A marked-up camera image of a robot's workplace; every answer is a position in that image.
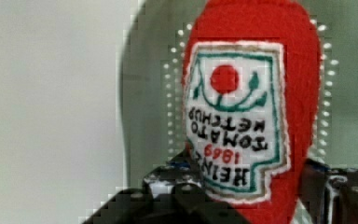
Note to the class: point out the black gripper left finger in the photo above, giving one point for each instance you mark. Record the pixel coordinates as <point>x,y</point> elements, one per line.
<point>173,193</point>

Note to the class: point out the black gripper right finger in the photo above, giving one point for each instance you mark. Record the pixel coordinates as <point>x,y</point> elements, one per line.
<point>330,195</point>

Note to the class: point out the red plush ketchup bottle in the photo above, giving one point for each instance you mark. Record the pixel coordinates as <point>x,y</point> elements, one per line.
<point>251,90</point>

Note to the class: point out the green oval strainer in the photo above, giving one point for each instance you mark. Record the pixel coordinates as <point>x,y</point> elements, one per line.
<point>151,93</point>

